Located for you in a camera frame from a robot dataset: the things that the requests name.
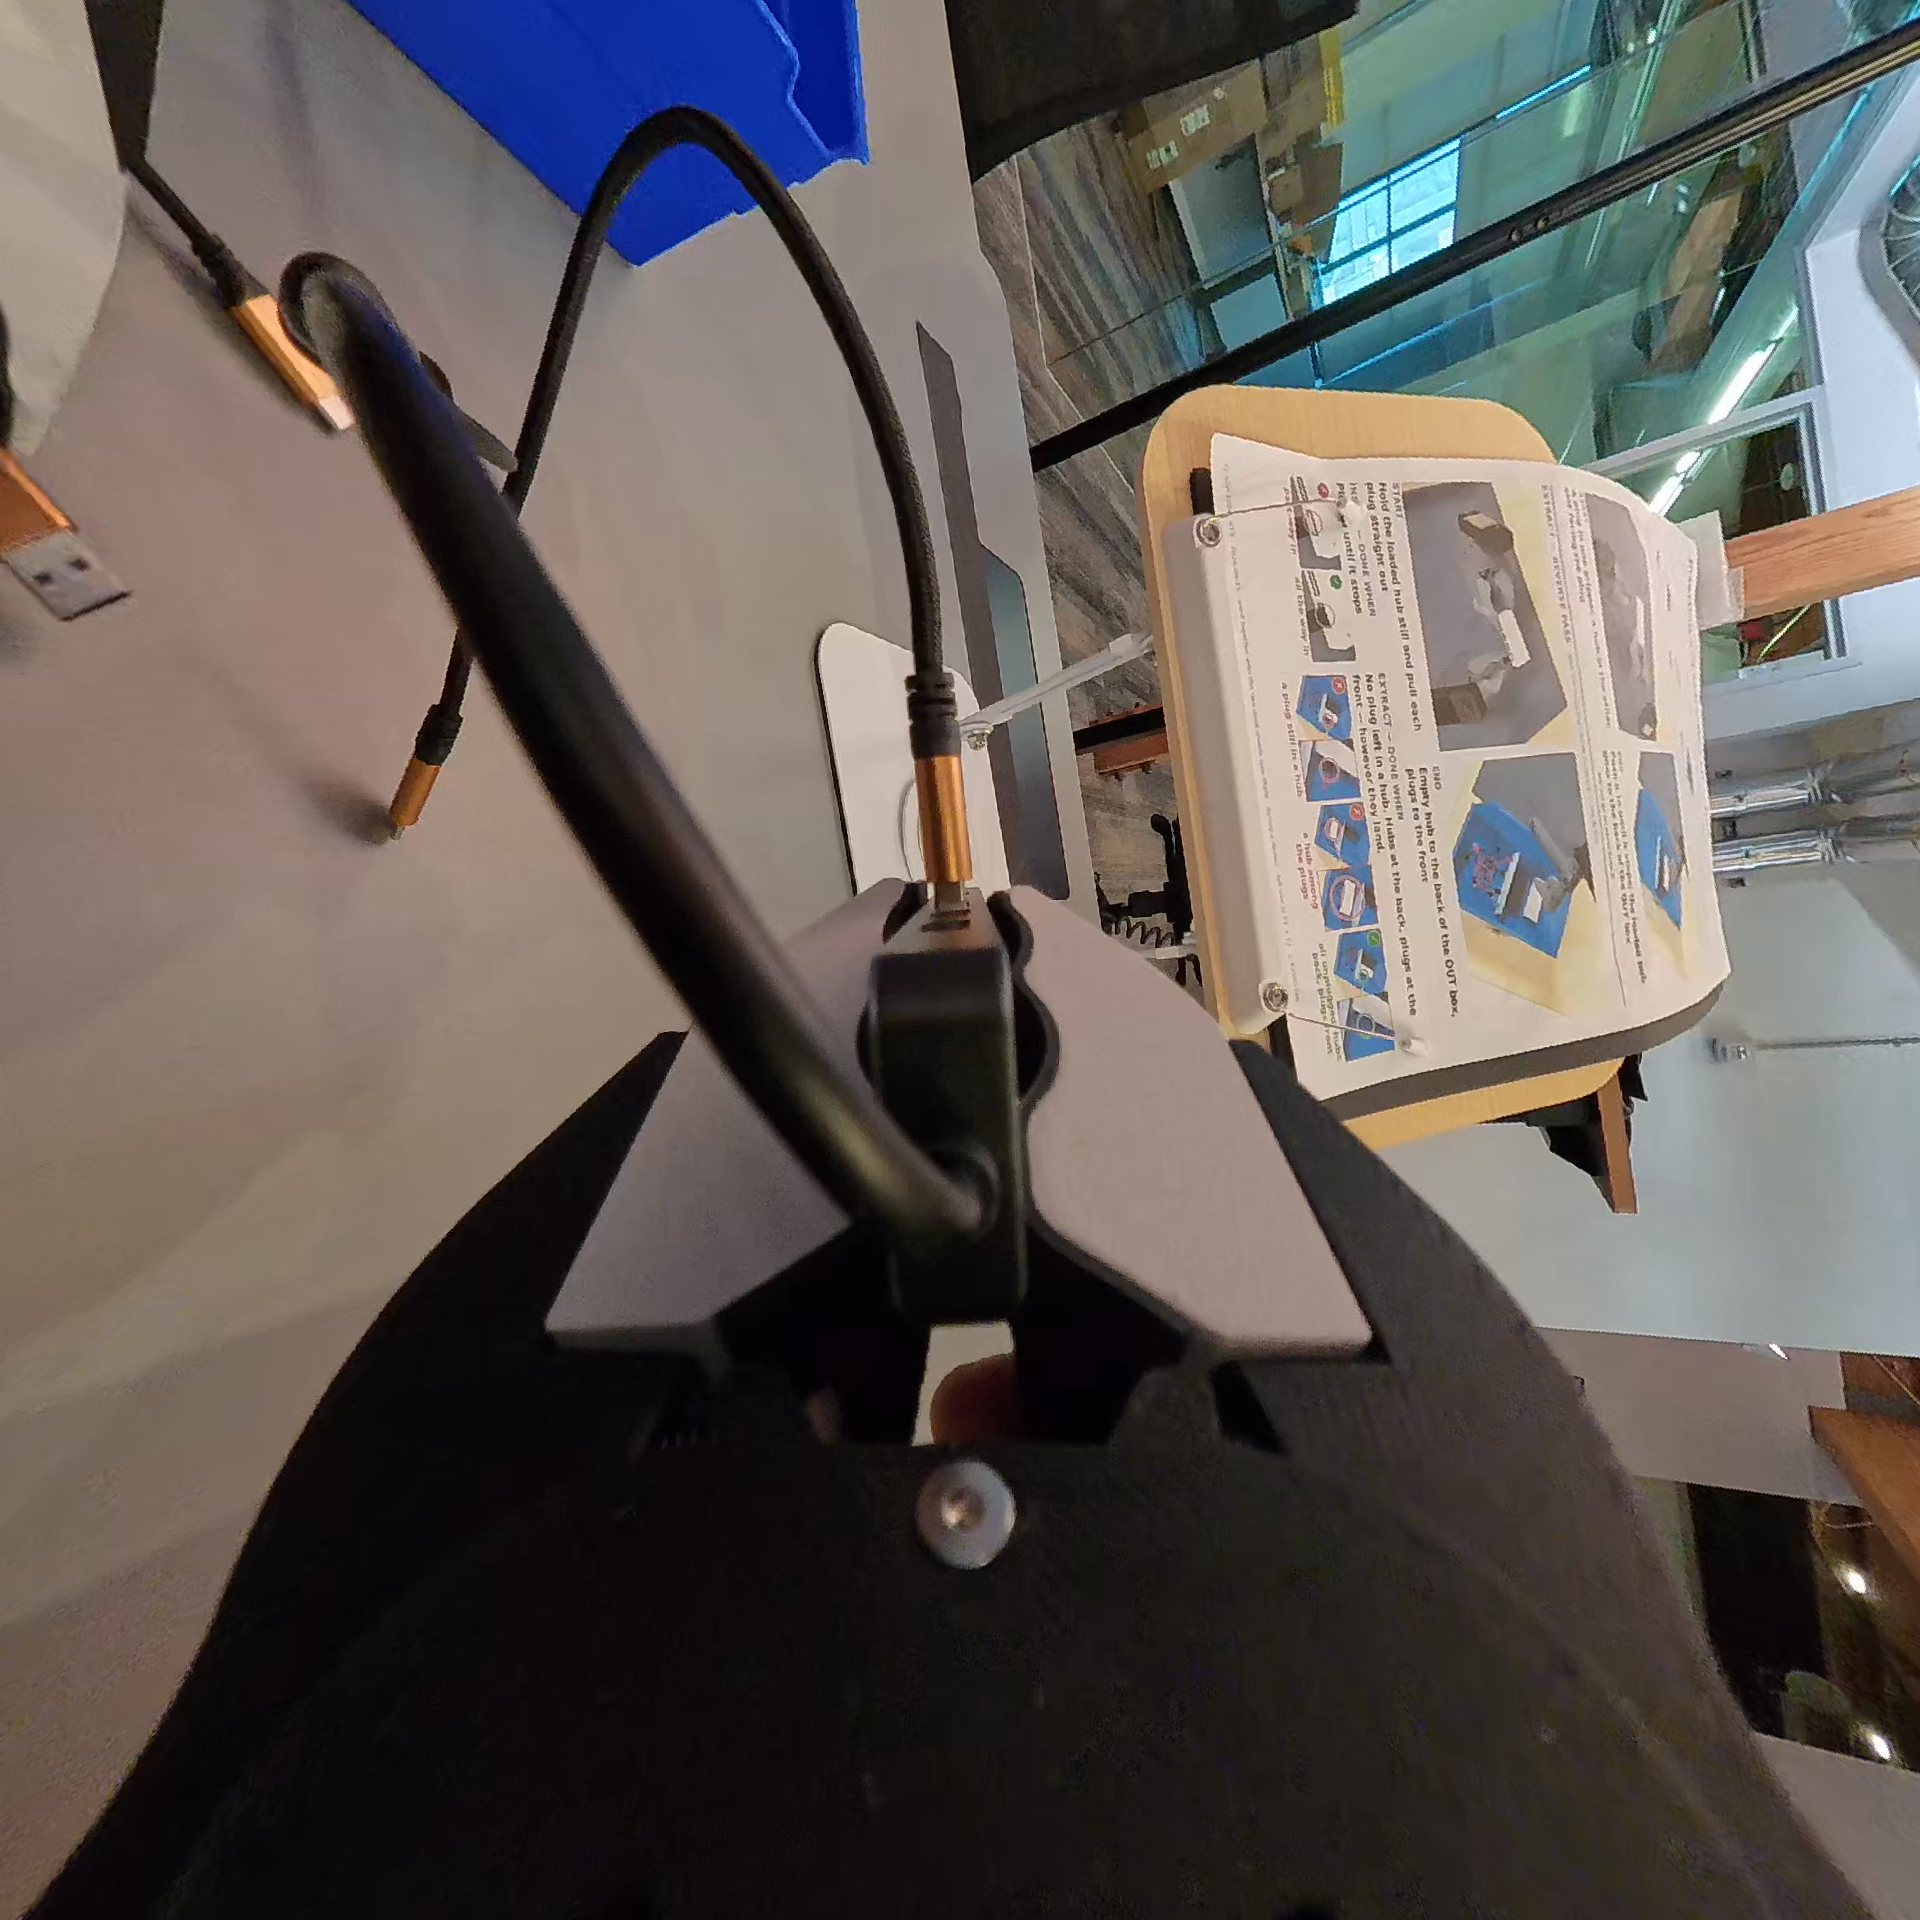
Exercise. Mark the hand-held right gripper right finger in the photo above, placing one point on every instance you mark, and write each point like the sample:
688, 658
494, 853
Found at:
1201, 1155

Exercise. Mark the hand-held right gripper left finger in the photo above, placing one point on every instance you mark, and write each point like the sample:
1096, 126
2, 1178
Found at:
674, 1200

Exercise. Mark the orange usb plug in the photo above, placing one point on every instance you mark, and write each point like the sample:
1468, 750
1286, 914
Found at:
45, 537

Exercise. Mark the person's right hand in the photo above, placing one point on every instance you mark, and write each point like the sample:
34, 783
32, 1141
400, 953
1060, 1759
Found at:
975, 1395

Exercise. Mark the printed instruction sheet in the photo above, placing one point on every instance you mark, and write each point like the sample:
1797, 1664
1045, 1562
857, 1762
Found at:
1501, 750

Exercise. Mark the pale wooden board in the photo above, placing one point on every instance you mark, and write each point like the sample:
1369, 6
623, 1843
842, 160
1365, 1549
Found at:
1178, 451

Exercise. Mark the wooden beam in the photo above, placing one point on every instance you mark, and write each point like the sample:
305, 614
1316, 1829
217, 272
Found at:
1823, 557

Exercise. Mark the blue plastic bin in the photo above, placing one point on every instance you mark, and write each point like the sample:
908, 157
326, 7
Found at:
646, 90

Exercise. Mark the black window frame bar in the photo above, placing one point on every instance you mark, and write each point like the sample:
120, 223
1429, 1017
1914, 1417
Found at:
1501, 241

